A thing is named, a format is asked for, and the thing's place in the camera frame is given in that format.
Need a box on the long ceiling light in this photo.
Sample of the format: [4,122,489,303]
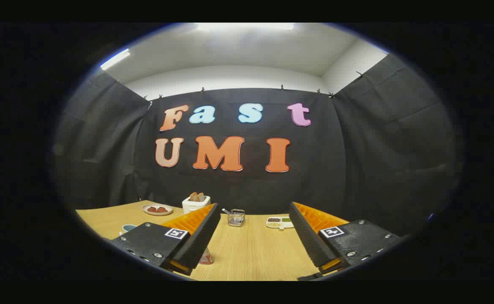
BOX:
[100,49,131,71]

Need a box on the small white round plate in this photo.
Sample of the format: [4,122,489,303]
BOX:
[142,204,174,216]

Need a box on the wooden table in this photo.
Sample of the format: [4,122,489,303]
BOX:
[76,200,349,281]

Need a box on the white divided sauce dish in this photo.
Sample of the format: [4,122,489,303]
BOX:
[266,216,295,230]

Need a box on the white toaster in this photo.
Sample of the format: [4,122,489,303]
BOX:
[182,195,211,214]

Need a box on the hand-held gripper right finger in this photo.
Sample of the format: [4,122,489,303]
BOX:
[289,202,404,275]

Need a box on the metal wire basket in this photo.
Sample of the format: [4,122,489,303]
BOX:
[228,209,246,227]

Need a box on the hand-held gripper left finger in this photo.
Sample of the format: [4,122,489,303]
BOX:
[111,203,221,277]

